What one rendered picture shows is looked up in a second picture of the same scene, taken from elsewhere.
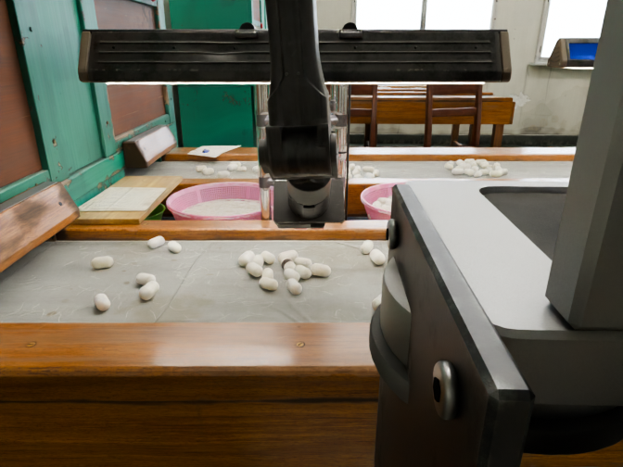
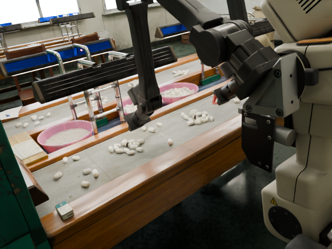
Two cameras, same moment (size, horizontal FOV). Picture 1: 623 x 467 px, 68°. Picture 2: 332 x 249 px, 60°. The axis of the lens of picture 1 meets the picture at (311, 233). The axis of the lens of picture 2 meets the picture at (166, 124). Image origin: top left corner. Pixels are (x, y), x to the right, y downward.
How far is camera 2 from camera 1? 0.69 m
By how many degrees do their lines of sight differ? 33
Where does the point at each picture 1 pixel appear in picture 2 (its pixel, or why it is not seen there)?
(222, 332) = (143, 168)
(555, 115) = (123, 37)
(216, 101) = not seen: outside the picture
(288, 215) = (134, 125)
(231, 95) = not seen: outside the picture
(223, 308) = (126, 165)
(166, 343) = (133, 178)
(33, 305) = (57, 198)
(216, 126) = not seen: outside the picture
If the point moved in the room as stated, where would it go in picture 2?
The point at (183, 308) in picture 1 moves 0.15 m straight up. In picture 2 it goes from (113, 172) to (105, 138)
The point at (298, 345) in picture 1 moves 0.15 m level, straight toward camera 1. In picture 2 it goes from (167, 160) to (196, 176)
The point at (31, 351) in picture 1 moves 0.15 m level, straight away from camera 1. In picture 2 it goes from (96, 201) to (56, 197)
